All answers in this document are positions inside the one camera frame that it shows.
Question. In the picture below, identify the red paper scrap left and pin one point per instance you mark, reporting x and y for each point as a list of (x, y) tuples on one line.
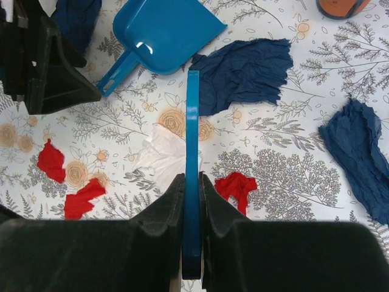
[(50, 161)]

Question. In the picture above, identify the blue plastic dustpan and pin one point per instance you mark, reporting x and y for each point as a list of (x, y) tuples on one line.
[(162, 35)]

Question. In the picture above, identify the red paper scrap middle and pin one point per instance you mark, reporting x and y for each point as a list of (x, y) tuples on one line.
[(76, 205)]

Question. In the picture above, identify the red paper scrap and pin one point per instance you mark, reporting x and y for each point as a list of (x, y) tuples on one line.
[(238, 186), (50, 161), (76, 205)]

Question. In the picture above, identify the floral table cloth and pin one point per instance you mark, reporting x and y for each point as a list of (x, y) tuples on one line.
[(277, 144)]

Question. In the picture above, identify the orange spray bottle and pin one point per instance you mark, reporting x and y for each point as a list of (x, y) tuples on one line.
[(341, 9)]

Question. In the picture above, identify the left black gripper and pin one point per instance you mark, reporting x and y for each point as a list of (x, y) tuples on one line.
[(52, 83)]

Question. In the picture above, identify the dark blue paper scrap middle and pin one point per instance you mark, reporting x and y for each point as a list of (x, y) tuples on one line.
[(242, 72)]

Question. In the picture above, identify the dark blue paper scrap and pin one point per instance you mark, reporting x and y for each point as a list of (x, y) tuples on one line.
[(351, 137), (76, 20), (242, 72)]

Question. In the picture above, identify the dark blue paper scrap left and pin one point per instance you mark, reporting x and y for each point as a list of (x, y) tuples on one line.
[(76, 20)]

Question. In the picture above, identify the red paper scrap right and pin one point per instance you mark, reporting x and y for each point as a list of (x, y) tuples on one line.
[(238, 186)]

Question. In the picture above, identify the white paper scrap centre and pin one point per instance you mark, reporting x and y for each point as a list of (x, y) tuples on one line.
[(164, 154)]

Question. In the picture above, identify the dark blue paper scrap right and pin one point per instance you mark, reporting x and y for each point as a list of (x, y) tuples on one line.
[(351, 137)]

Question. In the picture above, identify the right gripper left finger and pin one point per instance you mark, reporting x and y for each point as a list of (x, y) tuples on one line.
[(139, 254)]

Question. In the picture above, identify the blue hand brush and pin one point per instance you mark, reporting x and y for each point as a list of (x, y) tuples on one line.
[(191, 240)]

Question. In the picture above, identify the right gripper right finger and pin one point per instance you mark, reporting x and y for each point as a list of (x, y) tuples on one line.
[(245, 255)]

